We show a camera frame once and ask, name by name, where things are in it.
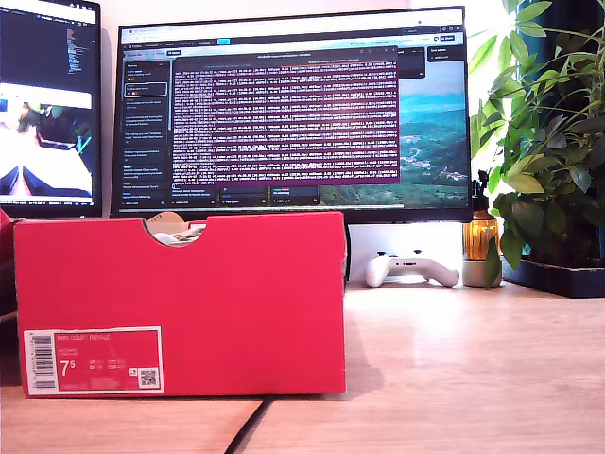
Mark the black monitor stand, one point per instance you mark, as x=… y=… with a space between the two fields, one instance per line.
x=350 y=255

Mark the large black computer monitor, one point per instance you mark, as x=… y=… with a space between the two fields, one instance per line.
x=283 y=118

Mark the red cardboard shoebox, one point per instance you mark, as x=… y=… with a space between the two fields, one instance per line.
x=189 y=307

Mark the small black computer monitor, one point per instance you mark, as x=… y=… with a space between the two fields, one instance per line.
x=47 y=118

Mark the amber pump bottle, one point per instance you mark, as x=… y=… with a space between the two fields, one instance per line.
x=479 y=236

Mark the black planter tray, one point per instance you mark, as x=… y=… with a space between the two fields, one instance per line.
x=562 y=280

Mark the white game controller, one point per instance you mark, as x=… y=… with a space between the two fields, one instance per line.
x=411 y=268

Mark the green leafy houseplant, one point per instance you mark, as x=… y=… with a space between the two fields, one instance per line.
x=553 y=142

